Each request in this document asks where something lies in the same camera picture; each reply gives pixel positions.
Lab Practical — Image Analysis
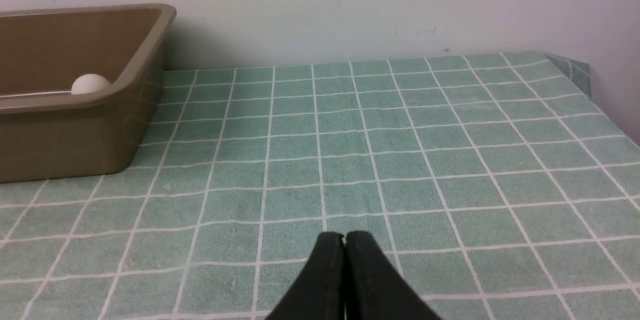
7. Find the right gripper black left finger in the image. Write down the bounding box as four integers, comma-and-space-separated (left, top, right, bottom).
266, 232, 345, 320

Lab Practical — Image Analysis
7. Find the green checkered tablecloth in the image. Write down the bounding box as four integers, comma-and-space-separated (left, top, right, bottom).
0, 51, 639, 320

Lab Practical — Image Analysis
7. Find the olive plastic bin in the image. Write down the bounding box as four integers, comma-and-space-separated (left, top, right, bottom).
0, 3, 178, 183

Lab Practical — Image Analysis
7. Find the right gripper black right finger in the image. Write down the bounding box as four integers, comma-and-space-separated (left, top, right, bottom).
345, 231, 441, 320

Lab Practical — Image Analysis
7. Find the white table-tennis ball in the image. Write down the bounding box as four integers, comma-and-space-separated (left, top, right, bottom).
70, 73, 111, 95

